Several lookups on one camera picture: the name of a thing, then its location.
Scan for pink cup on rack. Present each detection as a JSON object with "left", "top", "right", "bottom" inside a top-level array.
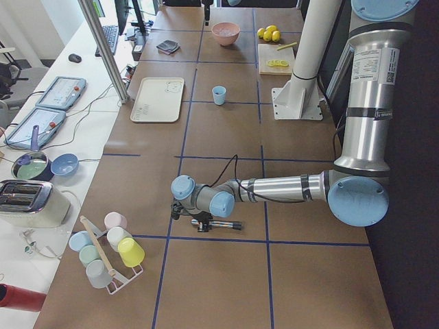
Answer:
[{"left": 104, "top": 212, "right": 128, "bottom": 230}]

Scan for grey cup on rack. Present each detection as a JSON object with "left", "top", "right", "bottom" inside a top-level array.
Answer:
[{"left": 86, "top": 259, "right": 112, "bottom": 289}]

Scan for cream toaster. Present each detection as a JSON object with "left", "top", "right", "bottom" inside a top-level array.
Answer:
[{"left": 1, "top": 180, "right": 70, "bottom": 228}]

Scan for black computer mouse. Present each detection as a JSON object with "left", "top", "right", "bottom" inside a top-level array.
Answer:
[{"left": 68, "top": 53, "right": 82, "bottom": 64}]

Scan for pink bowl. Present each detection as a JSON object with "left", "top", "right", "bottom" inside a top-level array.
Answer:
[{"left": 211, "top": 22, "right": 241, "bottom": 46}]

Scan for teach pendant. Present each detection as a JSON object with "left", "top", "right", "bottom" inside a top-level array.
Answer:
[
  {"left": 36, "top": 76, "right": 86, "bottom": 111},
  {"left": 4, "top": 107, "right": 66, "bottom": 150}
]

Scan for white wire cup rack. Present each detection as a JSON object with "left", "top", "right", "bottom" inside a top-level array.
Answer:
[{"left": 80, "top": 215, "right": 144, "bottom": 295}]

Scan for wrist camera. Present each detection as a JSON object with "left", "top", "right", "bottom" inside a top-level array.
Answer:
[{"left": 171, "top": 202, "right": 184, "bottom": 220}]

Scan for wooden cutting board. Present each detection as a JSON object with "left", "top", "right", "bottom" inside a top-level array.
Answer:
[{"left": 258, "top": 44, "right": 295, "bottom": 76}]

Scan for blue cup on rack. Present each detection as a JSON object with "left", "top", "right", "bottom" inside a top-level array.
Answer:
[{"left": 69, "top": 230, "right": 93, "bottom": 252}]

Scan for blue bowl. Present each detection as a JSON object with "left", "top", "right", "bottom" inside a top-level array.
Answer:
[{"left": 51, "top": 154, "right": 79, "bottom": 176}]

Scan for white cup on rack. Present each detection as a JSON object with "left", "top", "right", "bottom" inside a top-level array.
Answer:
[{"left": 106, "top": 226, "right": 132, "bottom": 252}]

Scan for blue saucepan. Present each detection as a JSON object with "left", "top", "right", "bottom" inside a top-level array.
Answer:
[{"left": 11, "top": 125, "right": 54, "bottom": 182}]

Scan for teach pendant far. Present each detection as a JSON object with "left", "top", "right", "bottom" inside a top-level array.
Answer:
[{"left": 36, "top": 76, "right": 86, "bottom": 111}]

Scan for teach pendant near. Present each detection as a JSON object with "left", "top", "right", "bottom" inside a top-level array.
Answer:
[{"left": 4, "top": 107, "right": 66, "bottom": 150}]

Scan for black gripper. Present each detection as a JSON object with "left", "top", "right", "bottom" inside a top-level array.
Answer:
[
  {"left": 195, "top": 211, "right": 213, "bottom": 232},
  {"left": 203, "top": 0, "right": 212, "bottom": 26}
]

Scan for light blue cup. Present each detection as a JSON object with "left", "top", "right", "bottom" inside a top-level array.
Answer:
[{"left": 212, "top": 86, "right": 226, "bottom": 106}]

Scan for green cup on rack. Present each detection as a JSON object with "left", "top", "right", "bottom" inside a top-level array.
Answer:
[{"left": 79, "top": 245, "right": 101, "bottom": 267}]

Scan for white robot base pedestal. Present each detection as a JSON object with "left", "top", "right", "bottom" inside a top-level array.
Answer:
[{"left": 272, "top": 0, "right": 342, "bottom": 121}]

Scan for lemon slices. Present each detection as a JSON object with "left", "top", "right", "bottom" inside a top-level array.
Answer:
[{"left": 266, "top": 60, "right": 289, "bottom": 67}]

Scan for grey folded cloth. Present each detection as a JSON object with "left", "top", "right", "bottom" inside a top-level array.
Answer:
[{"left": 156, "top": 40, "right": 180, "bottom": 55}]

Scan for steel muddler black tip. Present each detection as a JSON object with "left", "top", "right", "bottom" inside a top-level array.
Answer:
[{"left": 191, "top": 219, "right": 242, "bottom": 230}]

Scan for aluminium frame post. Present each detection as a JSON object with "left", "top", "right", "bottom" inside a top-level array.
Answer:
[{"left": 78, "top": 0, "right": 129, "bottom": 104}]

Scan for pile of ice cubes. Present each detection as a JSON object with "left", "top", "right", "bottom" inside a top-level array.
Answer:
[{"left": 217, "top": 28, "right": 235, "bottom": 37}]

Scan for black keyboard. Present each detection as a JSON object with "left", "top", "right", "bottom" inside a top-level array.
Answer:
[{"left": 102, "top": 25, "right": 119, "bottom": 55}]

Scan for yellow-green knife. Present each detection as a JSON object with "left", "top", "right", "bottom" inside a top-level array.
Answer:
[{"left": 276, "top": 42, "right": 298, "bottom": 51}]

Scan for cream bear tray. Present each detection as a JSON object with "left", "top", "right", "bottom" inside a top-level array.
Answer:
[{"left": 130, "top": 77, "right": 185, "bottom": 123}]

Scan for yellow cup on rack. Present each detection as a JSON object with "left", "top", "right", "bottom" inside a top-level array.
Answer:
[{"left": 118, "top": 237, "right": 145, "bottom": 267}]

